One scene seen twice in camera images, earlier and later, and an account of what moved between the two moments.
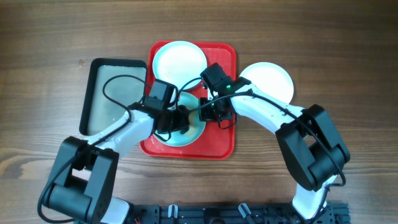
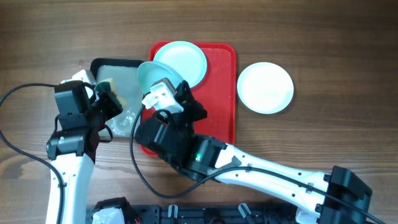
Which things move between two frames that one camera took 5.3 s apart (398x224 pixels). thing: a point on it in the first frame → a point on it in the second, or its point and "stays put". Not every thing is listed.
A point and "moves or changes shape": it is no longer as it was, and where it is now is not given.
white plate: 271,79 stays put
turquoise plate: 196,125 moves or changes shape
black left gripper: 181,122 → 114,108
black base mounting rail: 334,213 stays put
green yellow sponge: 194,116 moves or changes shape
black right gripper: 206,116 → 188,102
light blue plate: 180,63 stays put
